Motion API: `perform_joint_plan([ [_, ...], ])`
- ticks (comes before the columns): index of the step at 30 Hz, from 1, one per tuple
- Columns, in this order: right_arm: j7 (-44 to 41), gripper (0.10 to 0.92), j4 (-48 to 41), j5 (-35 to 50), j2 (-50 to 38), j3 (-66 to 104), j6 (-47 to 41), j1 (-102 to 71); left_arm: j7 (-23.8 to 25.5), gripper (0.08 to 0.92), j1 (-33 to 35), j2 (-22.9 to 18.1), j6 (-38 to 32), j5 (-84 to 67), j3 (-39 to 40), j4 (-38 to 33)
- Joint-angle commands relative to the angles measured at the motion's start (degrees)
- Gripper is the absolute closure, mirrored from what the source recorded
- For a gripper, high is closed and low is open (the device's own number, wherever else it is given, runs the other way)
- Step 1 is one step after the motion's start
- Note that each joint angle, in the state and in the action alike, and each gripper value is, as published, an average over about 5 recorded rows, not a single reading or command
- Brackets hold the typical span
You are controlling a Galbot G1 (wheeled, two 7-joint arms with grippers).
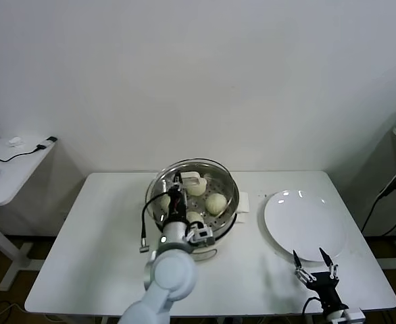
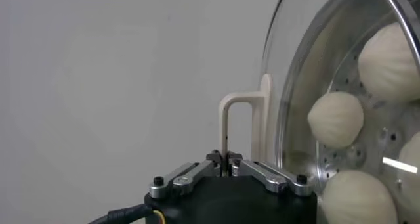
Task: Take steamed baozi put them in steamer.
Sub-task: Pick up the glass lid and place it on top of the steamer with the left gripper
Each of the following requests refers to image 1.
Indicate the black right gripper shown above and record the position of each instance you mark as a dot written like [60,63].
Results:
[326,290]

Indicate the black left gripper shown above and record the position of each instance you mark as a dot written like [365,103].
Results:
[177,206]

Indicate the white steamed baozi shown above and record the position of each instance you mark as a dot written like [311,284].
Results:
[199,190]
[216,203]
[164,202]
[194,217]

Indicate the white ceramic plate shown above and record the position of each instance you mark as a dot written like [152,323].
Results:
[302,226]

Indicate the cream electric cooker base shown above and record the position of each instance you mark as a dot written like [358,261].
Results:
[209,254]

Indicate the white side desk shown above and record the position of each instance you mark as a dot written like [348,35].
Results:
[15,175]

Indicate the small white crumpled tissue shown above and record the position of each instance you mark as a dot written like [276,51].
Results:
[15,141]

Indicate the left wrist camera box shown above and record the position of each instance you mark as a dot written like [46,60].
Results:
[201,234]

